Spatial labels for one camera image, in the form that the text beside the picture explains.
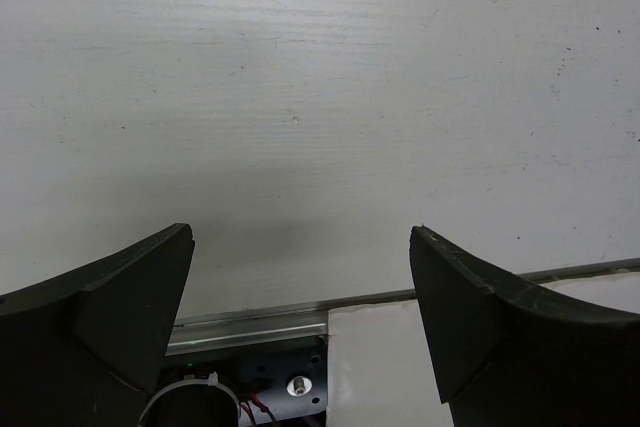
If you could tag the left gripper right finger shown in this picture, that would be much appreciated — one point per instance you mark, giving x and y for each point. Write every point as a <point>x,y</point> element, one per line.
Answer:
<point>508,352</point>

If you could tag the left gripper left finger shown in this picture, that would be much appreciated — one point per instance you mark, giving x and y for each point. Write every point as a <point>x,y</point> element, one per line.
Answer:
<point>85,348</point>

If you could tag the aluminium rail frame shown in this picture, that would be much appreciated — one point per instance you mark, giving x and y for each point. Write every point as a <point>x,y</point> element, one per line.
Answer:
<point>251,327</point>

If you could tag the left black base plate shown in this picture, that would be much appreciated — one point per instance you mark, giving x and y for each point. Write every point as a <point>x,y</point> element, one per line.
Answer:
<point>290,382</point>

